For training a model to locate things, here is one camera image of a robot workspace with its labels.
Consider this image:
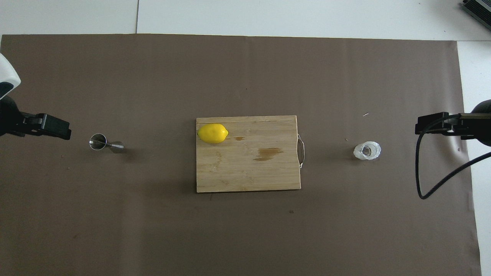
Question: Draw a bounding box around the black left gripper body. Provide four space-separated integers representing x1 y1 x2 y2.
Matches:
0 96 25 137

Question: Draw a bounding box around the brown paper table mat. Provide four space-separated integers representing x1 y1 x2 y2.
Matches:
0 34 482 276

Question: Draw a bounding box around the black ribbed device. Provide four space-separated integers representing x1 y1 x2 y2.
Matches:
460 0 491 21

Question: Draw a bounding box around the yellow lemon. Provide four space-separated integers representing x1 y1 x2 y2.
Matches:
198 123 229 145

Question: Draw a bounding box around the steel double jigger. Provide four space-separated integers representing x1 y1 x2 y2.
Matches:
89 133 125 154

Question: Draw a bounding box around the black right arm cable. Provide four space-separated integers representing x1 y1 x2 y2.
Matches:
416 114 491 200

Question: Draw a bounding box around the wooden cutting board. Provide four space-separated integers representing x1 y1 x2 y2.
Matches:
196 115 306 193

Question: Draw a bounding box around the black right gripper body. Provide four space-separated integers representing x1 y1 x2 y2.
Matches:
470 99 491 147

